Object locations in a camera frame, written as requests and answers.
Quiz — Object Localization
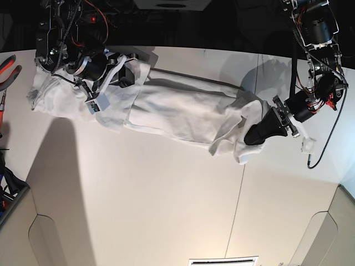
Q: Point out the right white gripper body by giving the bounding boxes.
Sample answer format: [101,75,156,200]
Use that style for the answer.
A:
[74,52,139,98]

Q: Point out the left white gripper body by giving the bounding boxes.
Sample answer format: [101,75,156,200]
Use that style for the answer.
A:
[272,95,316,141]

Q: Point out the white t-shirt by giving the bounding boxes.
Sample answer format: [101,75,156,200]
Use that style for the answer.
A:
[27,57,270,165]

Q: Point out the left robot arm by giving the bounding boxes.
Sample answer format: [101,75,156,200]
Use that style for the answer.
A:
[244,1,348,146]

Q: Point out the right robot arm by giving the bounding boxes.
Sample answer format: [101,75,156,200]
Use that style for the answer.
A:
[35,1,135,99]

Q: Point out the black power strip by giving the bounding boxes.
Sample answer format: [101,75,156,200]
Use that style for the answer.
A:
[80,13,116,24]

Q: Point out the grey overhead box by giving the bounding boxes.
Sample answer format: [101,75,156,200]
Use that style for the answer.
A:
[134,0,211,11]

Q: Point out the orange grey pliers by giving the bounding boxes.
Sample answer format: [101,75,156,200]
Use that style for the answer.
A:
[0,55,22,93]

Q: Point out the white vent grille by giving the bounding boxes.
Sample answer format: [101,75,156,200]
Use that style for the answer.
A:
[188,256,258,266]

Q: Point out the grey bin with clutter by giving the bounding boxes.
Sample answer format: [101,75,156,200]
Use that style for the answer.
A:
[1,149,30,228]

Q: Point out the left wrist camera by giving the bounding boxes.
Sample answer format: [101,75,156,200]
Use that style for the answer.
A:
[301,137,317,155]

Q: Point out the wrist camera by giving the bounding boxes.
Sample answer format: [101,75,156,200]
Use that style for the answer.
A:
[85,93,110,114]
[301,137,317,155]

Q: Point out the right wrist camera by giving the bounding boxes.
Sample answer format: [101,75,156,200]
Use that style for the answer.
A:
[85,93,110,114]

